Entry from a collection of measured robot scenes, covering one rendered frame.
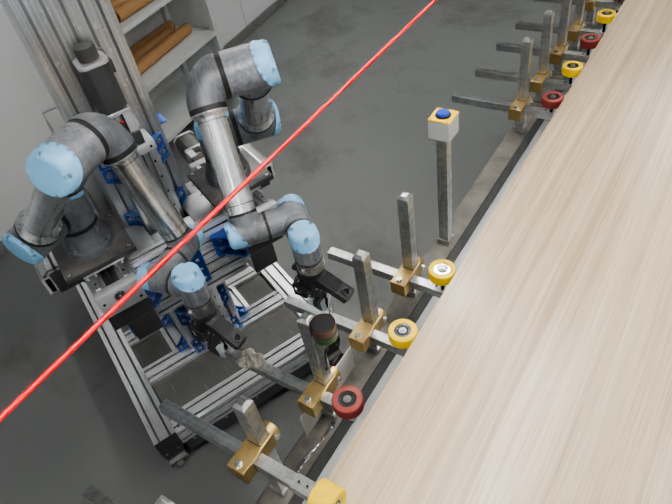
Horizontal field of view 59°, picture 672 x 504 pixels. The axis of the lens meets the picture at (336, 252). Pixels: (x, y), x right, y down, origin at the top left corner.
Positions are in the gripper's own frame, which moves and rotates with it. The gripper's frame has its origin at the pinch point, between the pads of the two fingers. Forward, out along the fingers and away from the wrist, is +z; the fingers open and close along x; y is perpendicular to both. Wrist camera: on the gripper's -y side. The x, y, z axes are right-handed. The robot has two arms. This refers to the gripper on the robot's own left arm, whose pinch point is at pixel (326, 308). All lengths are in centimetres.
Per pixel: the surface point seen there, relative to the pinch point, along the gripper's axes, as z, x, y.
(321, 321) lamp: -28.3, 18.0, -11.2
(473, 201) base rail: 25, -76, -22
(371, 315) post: -0.9, -2.3, -13.3
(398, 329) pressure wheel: -4.2, 0.8, -22.9
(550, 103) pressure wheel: 8, -119, -37
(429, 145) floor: 113, -189, 35
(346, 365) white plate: 11.4, 9.6, -9.7
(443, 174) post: -9, -54, -16
